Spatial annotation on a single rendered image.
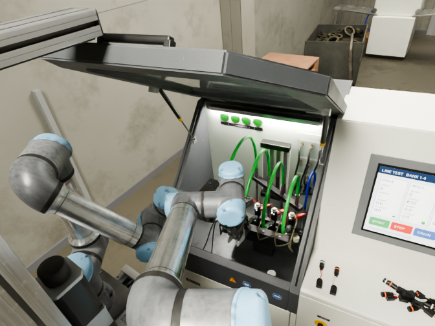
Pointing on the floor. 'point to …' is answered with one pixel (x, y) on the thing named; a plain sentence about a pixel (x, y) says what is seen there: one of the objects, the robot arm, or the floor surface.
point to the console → (360, 151)
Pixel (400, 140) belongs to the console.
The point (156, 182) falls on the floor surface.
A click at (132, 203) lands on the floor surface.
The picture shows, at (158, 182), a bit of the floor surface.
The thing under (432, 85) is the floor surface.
